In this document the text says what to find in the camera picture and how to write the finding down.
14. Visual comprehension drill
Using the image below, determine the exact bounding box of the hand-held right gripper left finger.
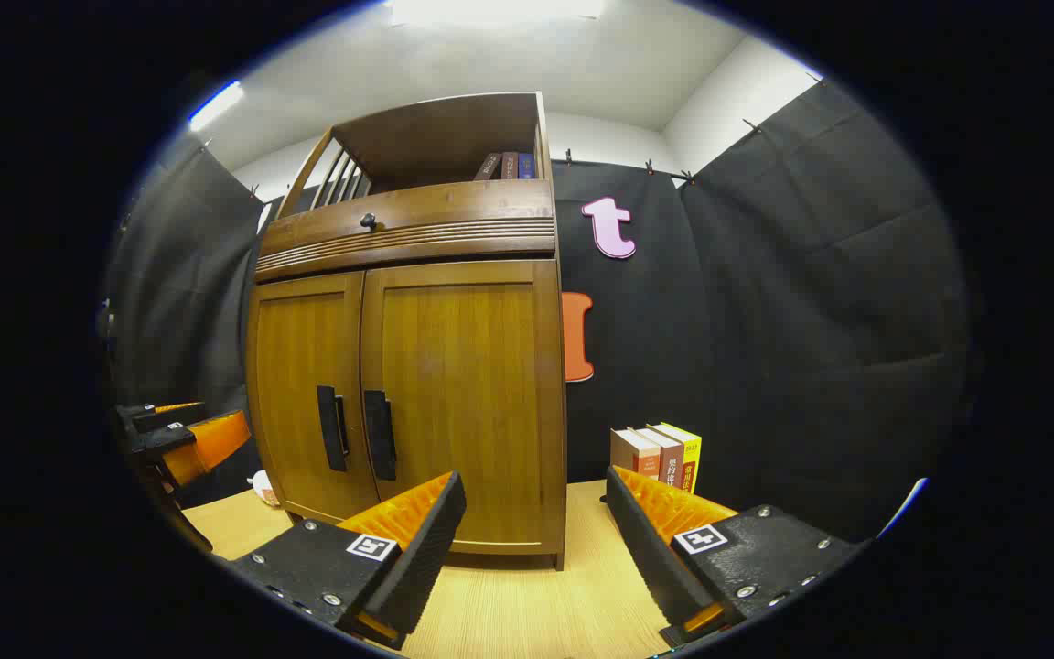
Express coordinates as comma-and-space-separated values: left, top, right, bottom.
230, 471, 468, 651

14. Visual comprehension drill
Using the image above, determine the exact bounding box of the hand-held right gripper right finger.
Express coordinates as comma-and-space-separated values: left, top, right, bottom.
605, 465, 862, 649

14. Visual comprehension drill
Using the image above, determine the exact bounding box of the wooden cabinet door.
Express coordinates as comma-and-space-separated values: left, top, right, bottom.
246, 271, 380, 524
360, 260, 561, 555

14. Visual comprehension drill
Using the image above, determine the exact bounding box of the wooden double-door shoe cabinet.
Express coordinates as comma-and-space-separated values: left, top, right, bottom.
245, 92, 568, 570

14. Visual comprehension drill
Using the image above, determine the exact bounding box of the wooden cabinet drawer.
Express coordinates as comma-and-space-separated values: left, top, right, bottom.
254, 179, 557, 283

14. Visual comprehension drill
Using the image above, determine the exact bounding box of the brown thick book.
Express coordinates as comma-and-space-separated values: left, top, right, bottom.
634, 426, 683, 491

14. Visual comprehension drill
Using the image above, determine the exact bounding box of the beige thick book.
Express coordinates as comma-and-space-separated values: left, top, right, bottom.
610, 427, 662, 481

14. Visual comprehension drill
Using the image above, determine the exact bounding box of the yellow thick book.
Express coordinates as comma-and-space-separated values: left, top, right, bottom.
651, 422, 703, 495

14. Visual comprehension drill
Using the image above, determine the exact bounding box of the black backdrop cloth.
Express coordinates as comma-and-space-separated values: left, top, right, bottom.
106, 78, 972, 550

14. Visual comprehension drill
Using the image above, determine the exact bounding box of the large ceiling light panel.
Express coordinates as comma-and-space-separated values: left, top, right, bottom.
385, 0, 606, 28

